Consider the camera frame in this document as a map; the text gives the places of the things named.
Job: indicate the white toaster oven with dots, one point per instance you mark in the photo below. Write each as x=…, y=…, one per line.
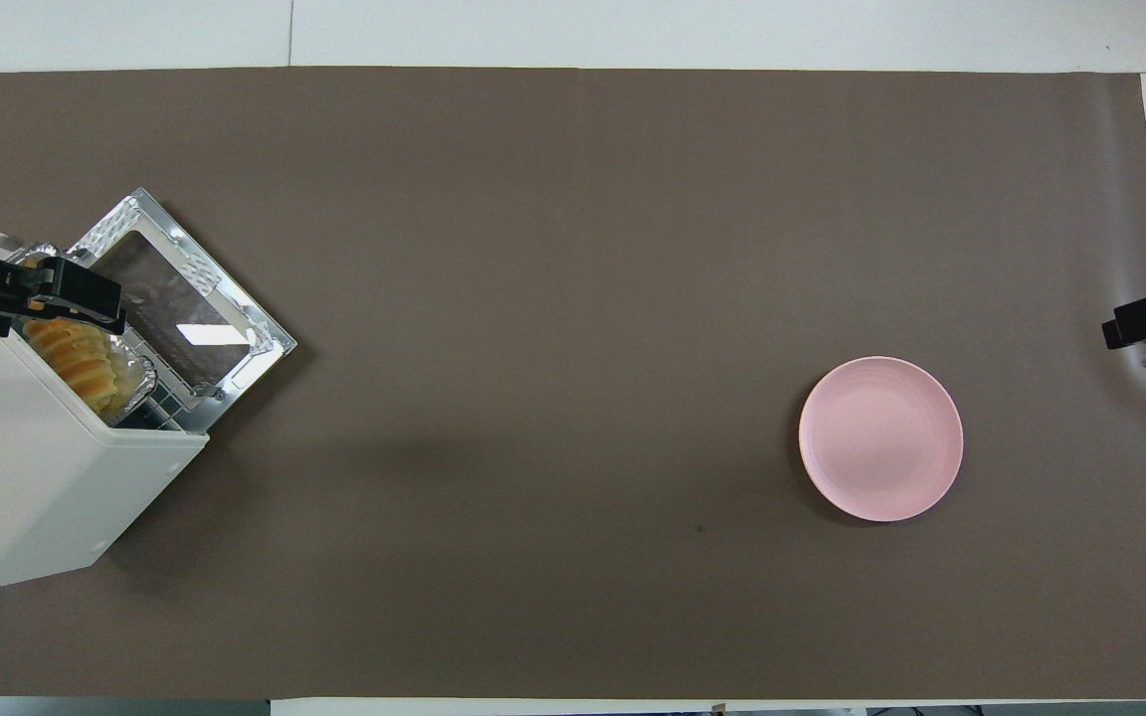
x=36, y=477

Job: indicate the aluminium foil tray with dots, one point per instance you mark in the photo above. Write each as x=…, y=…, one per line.
x=137, y=383

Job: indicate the glass oven door silver frame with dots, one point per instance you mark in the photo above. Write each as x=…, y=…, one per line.
x=185, y=298

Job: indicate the pink round plate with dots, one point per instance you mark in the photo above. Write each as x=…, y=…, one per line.
x=881, y=438

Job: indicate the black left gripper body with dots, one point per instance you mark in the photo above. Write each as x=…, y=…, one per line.
x=11, y=293

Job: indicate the brown table mat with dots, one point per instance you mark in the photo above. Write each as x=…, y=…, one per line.
x=573, y=298

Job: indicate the golden ridged bread loaf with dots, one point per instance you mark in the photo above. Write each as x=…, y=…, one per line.
x=76, y=363

